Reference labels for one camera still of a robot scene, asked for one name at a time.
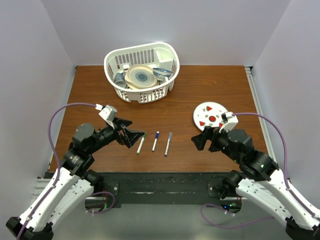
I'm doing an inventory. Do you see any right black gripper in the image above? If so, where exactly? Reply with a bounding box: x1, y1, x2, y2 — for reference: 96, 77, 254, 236
190, 124, 242, 164

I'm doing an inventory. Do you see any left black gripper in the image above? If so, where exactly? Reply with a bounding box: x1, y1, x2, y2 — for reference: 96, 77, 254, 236
87, 116, 144, 154

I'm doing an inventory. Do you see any white green-tip pen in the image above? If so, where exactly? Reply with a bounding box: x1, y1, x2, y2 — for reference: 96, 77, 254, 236
136, 137, 145, 155

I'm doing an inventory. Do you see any white thin pen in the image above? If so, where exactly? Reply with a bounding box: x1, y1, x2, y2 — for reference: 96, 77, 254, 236
151, 136, 158, 152

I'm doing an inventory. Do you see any blue pen cap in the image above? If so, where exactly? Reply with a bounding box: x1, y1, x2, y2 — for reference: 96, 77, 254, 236
155, 131, 160, 139

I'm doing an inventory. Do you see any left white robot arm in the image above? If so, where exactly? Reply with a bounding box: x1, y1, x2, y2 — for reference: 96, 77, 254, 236
6, 118, 144, 240

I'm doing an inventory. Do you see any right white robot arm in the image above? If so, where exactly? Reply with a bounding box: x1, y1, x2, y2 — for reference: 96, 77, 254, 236
191, 126, 320, 240

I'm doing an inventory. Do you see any watermelon pattern round plate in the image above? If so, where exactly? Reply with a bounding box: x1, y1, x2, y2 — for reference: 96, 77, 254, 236
193, 101, 228, 131

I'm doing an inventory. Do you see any grey-white mug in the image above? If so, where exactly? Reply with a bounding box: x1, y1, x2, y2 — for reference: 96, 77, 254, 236
114, 72, 127, 88

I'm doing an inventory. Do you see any beige blue-centred plate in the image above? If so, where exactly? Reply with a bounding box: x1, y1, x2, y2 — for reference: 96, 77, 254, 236
124, 64, 158, 89

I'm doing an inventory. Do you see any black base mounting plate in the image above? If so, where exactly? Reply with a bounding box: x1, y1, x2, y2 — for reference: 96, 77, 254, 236
85, 172, 245, 213

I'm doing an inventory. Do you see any blue patterned white bowl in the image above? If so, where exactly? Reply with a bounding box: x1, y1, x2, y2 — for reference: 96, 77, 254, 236
152, 67, 173, 81

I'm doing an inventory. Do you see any white plastic dish basket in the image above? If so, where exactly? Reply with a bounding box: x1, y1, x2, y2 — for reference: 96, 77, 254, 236
103, 41, 180, 104

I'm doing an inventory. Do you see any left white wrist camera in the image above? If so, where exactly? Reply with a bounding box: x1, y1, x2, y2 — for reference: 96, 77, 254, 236
95, 104, 118, 129

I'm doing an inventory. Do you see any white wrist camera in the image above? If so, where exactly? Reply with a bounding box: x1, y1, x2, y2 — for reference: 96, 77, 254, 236
95, 104, 118, 129
219, 111, 239, 133

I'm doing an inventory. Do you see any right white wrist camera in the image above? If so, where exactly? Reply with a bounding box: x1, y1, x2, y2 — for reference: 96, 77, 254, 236
219, 111, 239, 133

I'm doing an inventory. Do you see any aluminium frame rail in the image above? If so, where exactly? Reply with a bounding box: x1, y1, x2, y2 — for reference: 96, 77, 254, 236
244, 66, 307, 240

